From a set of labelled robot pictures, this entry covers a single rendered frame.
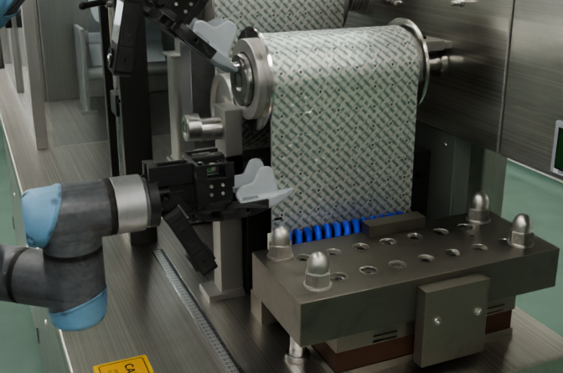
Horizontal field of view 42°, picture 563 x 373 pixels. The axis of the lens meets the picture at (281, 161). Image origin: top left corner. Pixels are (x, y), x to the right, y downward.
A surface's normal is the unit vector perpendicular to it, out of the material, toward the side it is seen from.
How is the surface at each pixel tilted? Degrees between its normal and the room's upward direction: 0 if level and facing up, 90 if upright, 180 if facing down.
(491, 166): 90
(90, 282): 90
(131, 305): 0
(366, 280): 0
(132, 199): 61
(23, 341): 0
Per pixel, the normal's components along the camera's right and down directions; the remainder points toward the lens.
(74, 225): 0.40, 0.29
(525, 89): -0.92, 0.12
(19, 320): 0.00, -0.95
